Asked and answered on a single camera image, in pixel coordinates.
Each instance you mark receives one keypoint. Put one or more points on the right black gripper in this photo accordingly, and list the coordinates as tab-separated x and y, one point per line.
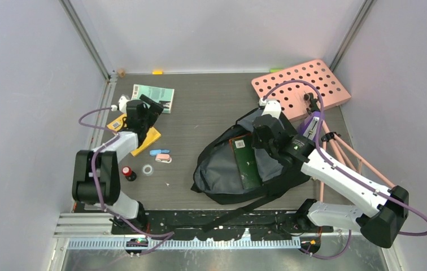
256	144

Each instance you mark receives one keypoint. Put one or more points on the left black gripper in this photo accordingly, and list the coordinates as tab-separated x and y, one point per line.
153	114

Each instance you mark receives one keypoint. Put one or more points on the teal book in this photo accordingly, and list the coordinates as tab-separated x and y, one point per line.
163	96

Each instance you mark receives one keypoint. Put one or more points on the dark green book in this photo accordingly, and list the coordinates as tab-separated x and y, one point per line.
244	155

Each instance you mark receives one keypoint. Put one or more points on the black backpack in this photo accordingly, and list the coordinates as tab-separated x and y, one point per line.
258	159

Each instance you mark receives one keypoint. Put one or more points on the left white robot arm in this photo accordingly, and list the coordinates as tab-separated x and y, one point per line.
96	175

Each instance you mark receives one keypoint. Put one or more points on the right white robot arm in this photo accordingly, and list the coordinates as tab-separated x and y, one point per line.
376	210

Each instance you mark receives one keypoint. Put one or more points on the purple metronome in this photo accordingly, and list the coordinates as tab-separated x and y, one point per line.
308	126

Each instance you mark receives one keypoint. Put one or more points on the pink perforated stand board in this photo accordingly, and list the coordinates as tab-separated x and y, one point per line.
291	96

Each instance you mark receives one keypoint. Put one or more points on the blue eraser pen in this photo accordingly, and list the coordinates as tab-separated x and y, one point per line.
158	151

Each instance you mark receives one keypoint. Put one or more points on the pink correction tape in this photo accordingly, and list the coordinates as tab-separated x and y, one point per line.
163	158

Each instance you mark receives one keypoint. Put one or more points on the small wooden cork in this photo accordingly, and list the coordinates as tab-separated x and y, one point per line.
121	72

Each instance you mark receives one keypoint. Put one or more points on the clear tape roll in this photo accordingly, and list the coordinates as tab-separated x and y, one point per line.
147	170

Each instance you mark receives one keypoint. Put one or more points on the green block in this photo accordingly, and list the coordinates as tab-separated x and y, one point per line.
275	70

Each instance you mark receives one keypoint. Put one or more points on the red black stamp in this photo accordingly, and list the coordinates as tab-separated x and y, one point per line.
129	174

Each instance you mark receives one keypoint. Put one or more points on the pink tripod legs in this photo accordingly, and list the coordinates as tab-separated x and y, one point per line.
337	144

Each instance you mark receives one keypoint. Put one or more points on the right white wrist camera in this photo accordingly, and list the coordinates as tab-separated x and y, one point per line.
270	107

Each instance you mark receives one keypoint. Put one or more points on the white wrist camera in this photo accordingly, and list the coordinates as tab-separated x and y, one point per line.
121	104
270	107

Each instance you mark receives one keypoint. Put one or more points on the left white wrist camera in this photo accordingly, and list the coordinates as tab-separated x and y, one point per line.
121	104

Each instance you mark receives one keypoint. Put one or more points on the slotted aluminium rail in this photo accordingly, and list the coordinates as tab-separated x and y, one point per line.
125	243

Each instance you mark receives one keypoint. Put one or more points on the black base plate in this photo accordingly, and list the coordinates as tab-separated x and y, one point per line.
261	225

